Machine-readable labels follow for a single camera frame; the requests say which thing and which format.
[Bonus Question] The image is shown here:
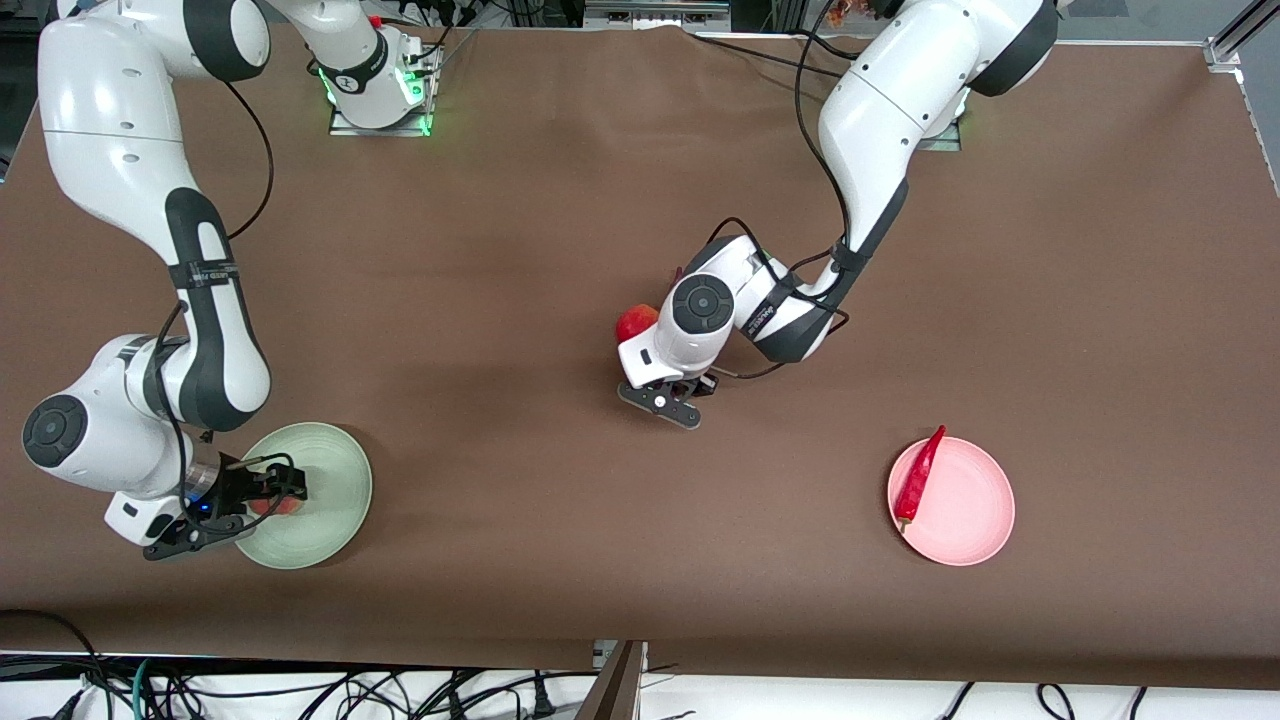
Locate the red chili pepper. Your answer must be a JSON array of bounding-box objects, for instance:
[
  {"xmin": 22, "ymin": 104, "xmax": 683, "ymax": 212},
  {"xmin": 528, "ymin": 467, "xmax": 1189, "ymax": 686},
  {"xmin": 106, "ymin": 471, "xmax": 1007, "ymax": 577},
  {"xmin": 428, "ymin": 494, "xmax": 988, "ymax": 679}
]
[{"xmin": 893, "ymin": 425, "xmax": 948, "ymax": 533}]

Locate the black cable to arm base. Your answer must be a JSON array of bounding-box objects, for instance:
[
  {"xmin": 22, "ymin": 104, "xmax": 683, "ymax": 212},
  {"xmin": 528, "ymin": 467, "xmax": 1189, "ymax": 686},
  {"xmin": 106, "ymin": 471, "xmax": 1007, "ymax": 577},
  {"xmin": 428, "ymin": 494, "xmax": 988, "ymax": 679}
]
[{"xmin": 690, "ymin": 33, "xmax": 851, "ymax": 79}]

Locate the pink round plate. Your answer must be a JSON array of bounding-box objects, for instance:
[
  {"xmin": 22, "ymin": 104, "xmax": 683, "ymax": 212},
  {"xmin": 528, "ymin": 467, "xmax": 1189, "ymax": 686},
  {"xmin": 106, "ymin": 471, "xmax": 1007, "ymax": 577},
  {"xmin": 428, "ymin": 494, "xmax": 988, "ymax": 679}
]
[{"xmin": 887, "ymin": 436, "xmax": 1016, "ymax": 567}]

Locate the aluminium profile post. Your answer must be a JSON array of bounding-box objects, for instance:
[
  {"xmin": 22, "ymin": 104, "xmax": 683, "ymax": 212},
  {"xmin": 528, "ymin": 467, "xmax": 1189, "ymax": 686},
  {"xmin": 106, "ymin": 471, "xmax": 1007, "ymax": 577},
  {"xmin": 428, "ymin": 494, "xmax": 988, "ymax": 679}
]
[{"xmin": 575, "ymin": 640, "xmax": 648, "ymax": 720}]

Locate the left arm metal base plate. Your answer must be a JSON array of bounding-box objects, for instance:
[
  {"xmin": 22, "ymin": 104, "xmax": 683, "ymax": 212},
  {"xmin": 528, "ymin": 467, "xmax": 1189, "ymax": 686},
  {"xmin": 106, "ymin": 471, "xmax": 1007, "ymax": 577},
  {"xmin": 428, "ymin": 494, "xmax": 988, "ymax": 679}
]
[{"xmin": 918, "ymin": 88, "xmax": 964, "ymax": 152}]

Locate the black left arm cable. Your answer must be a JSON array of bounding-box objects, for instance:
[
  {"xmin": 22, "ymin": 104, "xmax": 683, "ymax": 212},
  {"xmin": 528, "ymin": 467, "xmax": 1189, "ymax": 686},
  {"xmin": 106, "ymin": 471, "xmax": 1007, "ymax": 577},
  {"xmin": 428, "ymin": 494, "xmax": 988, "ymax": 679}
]
[{"xmin": 705, "ymin": 0, "xmax": 856, "ymax": 383}]

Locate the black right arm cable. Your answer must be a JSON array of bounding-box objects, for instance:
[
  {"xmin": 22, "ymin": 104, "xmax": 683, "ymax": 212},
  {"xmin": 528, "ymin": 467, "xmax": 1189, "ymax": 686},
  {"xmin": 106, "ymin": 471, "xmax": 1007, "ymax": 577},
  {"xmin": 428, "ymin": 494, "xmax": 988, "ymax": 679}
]
[{"xmin": 150, "ymin": 80, "xmax": 276, "ymax": 481}]

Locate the pale green round plate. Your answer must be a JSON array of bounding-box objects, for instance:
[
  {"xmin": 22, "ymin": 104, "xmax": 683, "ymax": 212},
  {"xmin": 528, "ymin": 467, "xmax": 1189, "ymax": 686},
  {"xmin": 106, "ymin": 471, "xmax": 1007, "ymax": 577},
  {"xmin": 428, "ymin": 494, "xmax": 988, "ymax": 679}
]
[{"xmin": 232, "ymin": 421, "xmax": 374, "ymax": 571}]

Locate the grey metal frame piece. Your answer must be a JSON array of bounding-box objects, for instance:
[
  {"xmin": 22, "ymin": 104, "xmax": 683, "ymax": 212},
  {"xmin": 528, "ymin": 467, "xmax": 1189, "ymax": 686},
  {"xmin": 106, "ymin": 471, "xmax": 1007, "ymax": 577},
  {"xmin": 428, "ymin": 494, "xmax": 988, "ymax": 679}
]
[{"xmin": 585, "ymin": 0, "xmax": 731, "ymax": 29}]

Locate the brown table cover sheet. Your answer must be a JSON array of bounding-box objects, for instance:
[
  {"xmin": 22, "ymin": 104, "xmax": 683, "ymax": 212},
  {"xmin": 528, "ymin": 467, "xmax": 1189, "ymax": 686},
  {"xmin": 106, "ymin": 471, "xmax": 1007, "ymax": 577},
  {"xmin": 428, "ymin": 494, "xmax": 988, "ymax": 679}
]
[{"xmin": 0, "ymin": 25, "xmax": 1280, "ymax": 691}]

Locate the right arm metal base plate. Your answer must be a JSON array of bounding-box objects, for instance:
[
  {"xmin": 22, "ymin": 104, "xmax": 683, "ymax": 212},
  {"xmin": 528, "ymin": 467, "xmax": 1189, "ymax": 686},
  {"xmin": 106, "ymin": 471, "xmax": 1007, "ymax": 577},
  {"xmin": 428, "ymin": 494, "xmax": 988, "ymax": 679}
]
[{"xmin": 328, "ymin": 45, "xmax": 443, "ymax": 138}]

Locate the red round fruit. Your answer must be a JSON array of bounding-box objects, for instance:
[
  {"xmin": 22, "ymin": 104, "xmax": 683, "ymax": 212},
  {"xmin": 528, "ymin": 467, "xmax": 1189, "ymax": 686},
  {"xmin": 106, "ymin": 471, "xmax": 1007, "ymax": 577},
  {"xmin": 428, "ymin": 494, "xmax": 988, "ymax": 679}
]
[{"xmin": 615, "ymin": 303, "xmax": 661, "ymax": 345}]

